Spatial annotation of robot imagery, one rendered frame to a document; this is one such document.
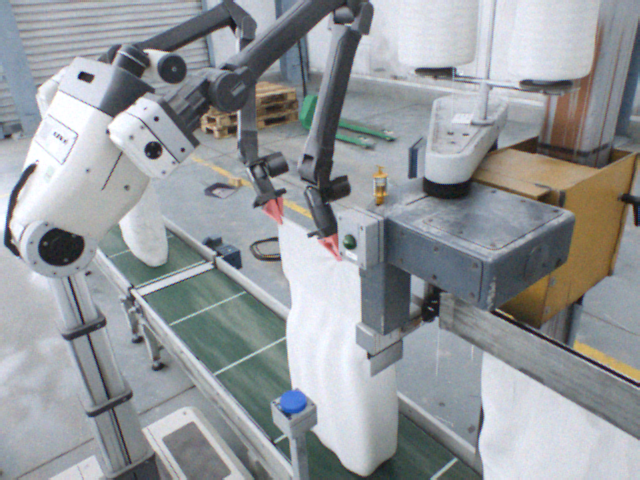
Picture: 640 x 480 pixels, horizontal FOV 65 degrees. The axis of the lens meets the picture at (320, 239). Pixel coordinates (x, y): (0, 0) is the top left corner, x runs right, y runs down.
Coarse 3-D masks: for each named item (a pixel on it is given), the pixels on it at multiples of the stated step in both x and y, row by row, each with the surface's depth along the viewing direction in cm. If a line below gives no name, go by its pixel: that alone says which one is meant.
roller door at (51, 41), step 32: (32, 0) 662; (64, 0) 683; (96, 0) 707; (128, 0) 732; (160, 0) 759; (192, 0) 787; (32, 32) 673; (64, 32) 696; (96, 32) 720; (128, 32) 746; (160, 32) 774; (0, 64) 663; (32, 64) 685; (64, 64) 708; (192, 64) 822; (0, 96) 675; (0, 128) 683
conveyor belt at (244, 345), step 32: (192, 288) 250; (224, 288) 249; (192, 320) 226; (224, 320) 225; (256, 320) 224; (224, 352) 206; (256, 352) 205; (224, 384) 189; (256, 384) 188; (288, 384) 187; (256, 416) 174; (288, 448) 162; (320, 448) 161; (416, 448) 159
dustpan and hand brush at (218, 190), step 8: (232, 176) 482; (208, 184) 470; (216, 184) 474; (224, 184) 473; (232, 184) 480; (240, 184) 477; (208, 192) 458; (216, 192) 464; (224, 192) 465; (232, 192) 464
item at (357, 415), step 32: (288, 224) 150; (288, 256) 157; (320, 256) 139; (320, 288) 145; (352, 288) 133; (288, 320) 157; (320, 320) 144; (352, 320) 137; (288, 352) 160; (320, 352) 142; (352, 352) 133; (320, 384) 147; (352, 384) 133; (384, 384) 135; (320, 416) 154; (352, 416) 139; (384, 416) 140; (352, 448) 145; (384, 448) 147
